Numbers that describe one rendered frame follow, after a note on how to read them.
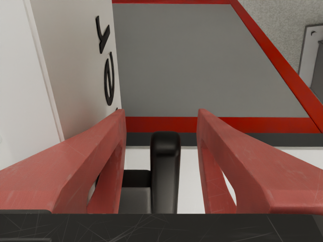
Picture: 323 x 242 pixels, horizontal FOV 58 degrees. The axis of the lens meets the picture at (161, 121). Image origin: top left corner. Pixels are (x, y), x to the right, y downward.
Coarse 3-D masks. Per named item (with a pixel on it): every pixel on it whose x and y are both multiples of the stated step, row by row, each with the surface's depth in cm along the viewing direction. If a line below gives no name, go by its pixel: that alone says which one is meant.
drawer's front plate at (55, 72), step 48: (0, 0) 6; (48, 0) 7; (96, 0) 13; (0, 48) 7; (48, 48) 7; (96, 48) 13; (0, 96) 8; (48, 96) 8; (96, 96) 13; (48, 144) 8
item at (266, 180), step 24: (216, 120) 10; (216, 144) 9; (240, 144) 8; (264, 144) 8; (216, 168) 11; (240, 168) 7; (264, 168) 6; (288, 168) 6; (312, 168) 6; (216, 192) 11; (240, 192) 7; (264, 192) 5; (288, 192) 5; (312, 192) 5
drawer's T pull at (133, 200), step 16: (160, 144) 11; (176, 144) 11; (160, 160) 11; (176, 160) 11; (128, 176) 13; (144, 176) 13; (160, 176) 12; (176, 176) 12; (128, 192) 12; (144, 192) 12; (160, 192) 12; (176, 192) 12; (128, 208) 13; (144, 208) 13; (160, 208) 13; (176, 208) 13
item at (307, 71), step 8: (320, 24) 98; (312, 32) 99; (320, 32) 99; (304, 40) 101; (312, 40) 101; (320, 40) 101; (304, 48) 103; (312, 48) 103; (320, 48) 101; (304, 56) 104; (312, 56) 104; (320, 56) 101; (304, 64) 106; (312, 64) 106; (320, 64) 102; (304, 72) 108; (312, 72) 108; (320, 72) 103; (304, 80) 110; (312, 80) 109; (320, 80) 103; (312, 88) 110; (320, 88) 104; (320, 96) 104
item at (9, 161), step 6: (0, 132) 20; (0, 144) 21; (6, 144) 21; (0, 150) 21; (6, 150) 21; (0, 156) 21; (6, 156) 21; (0, 162) 22; (6, 162) 22; (12, 162) 22; (0, 168) 22
